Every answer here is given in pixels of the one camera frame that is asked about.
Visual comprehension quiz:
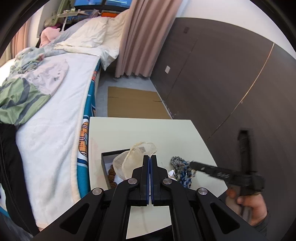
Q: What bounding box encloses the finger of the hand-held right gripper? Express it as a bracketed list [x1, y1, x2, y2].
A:
[237, 128, 253, 175]
[189, 161, 234, 184]

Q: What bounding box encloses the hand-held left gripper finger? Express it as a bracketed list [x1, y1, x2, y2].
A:
[150, 155, 269, 241]
[33, 155, 151, 241]

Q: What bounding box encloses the clear plastic bag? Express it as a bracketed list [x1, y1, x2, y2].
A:
[112, 142, 158, 181]

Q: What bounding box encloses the blue bead bracelet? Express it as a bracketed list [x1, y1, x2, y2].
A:
[177, 166, 197, 189]

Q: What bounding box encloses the grey bead bracelet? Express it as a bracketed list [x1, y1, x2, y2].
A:
[171, 156, 190, 168]

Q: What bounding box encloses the black jewelry box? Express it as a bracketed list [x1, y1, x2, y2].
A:
[101, 149, 133, 190]

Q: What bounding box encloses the person's right hand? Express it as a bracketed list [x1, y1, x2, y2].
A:
[225, 188, 269, 227]

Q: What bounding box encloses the white table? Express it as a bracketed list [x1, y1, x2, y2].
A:
[89, 116, 228, 240]

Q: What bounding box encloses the blue cartoon bed sheet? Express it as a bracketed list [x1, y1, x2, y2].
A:
[76, 58, 102, 193]

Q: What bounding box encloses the flat brown cardboard sheet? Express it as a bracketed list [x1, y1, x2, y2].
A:
[107, 86, 173, 120]

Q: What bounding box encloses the white fleece blanket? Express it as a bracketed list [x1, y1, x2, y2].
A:
[0, 51, 101, 229]

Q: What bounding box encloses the black garment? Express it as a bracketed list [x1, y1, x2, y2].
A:
[0, 122, 40, 236]

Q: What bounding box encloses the pink curtain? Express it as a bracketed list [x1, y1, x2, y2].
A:
[115, 0, 181, 78]

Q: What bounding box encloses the white pillow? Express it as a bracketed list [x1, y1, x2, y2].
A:
[54, 17, 110, 55]
[97, 9, 130, 71]

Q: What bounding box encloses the green floral quilt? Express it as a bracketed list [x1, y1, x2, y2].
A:
[0, 46, 70, 126]

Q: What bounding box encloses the pale blue quilt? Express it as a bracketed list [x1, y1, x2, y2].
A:
[40, 19, 92, 58]

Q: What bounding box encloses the pink plush toy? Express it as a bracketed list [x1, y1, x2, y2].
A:
[39, 27, 62, 48]

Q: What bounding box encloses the window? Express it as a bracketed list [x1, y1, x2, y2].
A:
[73, 0, 133, 11]

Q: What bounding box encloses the green drying rack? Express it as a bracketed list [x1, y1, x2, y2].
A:
[43, 0, 93, 31]

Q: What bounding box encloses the brown bead bracelet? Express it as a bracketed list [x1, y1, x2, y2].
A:
[108, 164, 119, 189]

